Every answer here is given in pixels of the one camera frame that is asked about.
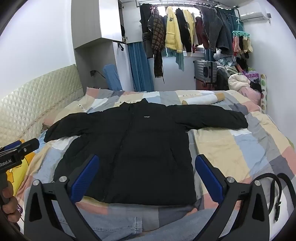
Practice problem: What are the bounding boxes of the hanging yellow fleece jacket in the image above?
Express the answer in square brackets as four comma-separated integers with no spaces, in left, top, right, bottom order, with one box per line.
[165,6,185,54]

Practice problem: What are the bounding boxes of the blue padded board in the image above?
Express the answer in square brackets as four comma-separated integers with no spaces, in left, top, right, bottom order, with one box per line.
[103,64,123,91]

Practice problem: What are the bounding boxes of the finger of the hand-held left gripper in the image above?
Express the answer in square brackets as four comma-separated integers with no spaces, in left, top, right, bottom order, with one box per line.
[0,141,22,154]
[17,138,40,155]

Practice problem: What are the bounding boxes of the pile of clothes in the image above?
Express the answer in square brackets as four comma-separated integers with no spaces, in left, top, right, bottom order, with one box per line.
[213,50,250,91]

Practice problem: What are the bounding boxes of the quilted cream headboard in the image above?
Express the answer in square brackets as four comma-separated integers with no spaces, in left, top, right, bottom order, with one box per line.
[0,64,84,149]

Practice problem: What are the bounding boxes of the hanging dark red garment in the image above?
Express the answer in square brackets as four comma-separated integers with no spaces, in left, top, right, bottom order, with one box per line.
[195,17,210,48]

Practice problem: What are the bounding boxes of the checked pastel bedspread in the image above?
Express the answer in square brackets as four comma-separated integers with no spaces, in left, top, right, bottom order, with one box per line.
[15,87,296,241]

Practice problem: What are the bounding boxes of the blue curtain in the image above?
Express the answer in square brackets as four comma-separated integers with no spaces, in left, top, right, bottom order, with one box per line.
[128,42,155,92]

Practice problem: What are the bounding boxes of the hanging dark jeans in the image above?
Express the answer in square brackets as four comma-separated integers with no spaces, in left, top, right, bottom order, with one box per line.
[216,7,239,26]

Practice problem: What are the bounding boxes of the person's left hand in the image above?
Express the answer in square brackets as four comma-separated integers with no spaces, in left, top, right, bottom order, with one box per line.
[0,182,24,222]

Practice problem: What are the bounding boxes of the hanging pale yellow jacket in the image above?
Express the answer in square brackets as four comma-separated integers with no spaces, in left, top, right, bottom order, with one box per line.
[183,9,200,57]

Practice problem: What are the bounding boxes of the black padded jacket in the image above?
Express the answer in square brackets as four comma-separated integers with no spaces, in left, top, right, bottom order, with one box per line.
[44,98,249,205]

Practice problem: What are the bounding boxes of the dark red suitcase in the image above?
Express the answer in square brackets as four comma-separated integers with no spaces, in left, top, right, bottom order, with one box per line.
[195,79,217,91]

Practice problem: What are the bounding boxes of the hanging teal cloth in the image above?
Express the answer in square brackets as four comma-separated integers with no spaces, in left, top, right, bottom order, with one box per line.
[166,49,185,72]

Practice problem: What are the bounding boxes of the hanging plaid scarf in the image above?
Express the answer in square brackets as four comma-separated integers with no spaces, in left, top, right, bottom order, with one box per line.
[151,7,165,80]

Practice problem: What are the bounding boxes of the white air conditioner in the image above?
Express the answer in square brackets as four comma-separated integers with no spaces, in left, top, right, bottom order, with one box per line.
[238,2,269,23]

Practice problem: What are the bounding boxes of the green dotted roll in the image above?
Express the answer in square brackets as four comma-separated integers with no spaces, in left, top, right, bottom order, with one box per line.
[259,74,269,114]

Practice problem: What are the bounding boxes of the cream duvet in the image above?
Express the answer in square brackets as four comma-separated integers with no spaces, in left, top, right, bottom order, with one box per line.
[228,72,252,92]

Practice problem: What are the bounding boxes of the silver suitcase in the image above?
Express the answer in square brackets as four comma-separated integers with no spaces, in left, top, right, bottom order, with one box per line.
[193,60,218,84]

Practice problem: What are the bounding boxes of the metal clothes rail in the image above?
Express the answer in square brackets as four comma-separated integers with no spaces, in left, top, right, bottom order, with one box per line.
[136,0,241,11]

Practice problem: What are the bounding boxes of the person's legs in jeans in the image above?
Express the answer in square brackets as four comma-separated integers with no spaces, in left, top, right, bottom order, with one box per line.
[52,201,232,241]

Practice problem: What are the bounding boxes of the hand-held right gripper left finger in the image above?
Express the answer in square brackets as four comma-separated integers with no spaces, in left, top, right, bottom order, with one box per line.
[24,154,102,241]

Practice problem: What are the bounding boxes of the pink blanket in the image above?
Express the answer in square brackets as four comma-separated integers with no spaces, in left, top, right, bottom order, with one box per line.
[240,87,263,110]

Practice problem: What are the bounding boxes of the green sock hanger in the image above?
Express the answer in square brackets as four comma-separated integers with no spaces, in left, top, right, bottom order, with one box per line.
[232,17,254,59]

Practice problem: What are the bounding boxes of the yellow cartoon pillow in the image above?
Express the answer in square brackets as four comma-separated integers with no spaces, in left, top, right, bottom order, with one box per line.
[6,139,36,198]

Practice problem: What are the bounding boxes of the black belt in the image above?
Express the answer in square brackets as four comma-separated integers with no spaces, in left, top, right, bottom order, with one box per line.
[251,173,296,222]

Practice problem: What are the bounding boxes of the hanging black garment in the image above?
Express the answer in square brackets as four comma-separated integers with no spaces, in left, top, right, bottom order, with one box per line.
[175,8,193,54]

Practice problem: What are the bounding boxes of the hanging black coat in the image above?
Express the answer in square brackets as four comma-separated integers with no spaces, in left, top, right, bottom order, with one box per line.
[139,3,155,59]

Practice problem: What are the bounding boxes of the white wardrobe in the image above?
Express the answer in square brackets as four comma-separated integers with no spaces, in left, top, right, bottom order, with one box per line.
[71,0,139,93]

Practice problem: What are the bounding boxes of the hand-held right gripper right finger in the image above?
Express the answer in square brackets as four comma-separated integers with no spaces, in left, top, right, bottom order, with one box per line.
[195,154,278,241]

